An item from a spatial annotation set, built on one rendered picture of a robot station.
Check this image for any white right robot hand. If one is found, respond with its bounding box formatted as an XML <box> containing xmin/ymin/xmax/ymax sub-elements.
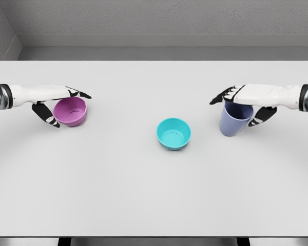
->
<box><xmin>209</xmin><ymin>84</ymin><xmax>286</xmax><ymax>128</ymax></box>

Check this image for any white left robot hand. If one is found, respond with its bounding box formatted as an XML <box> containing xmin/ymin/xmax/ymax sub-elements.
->
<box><xmin>28</xmin><ymin>85</ymin><xmax>92</xmax><ymax>129</ymax></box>

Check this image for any purple bowl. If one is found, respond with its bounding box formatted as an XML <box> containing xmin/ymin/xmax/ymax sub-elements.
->
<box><xmin>52</xmin><ymin>96</ymin><xmax>88</xmax><ymax>128</ymax></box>

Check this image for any lavender blue cup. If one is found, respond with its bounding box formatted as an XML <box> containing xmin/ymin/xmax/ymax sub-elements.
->
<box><xmin>219</xmin><ymin>101</ymin><xmax>254</xmax><ymax>137</ymax></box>

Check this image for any teal bowl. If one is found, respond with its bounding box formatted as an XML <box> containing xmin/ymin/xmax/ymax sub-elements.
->
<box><xmin>156</xmin><ymin>117</ymin><xmax>191</xmax><ymax>151</ymax></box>

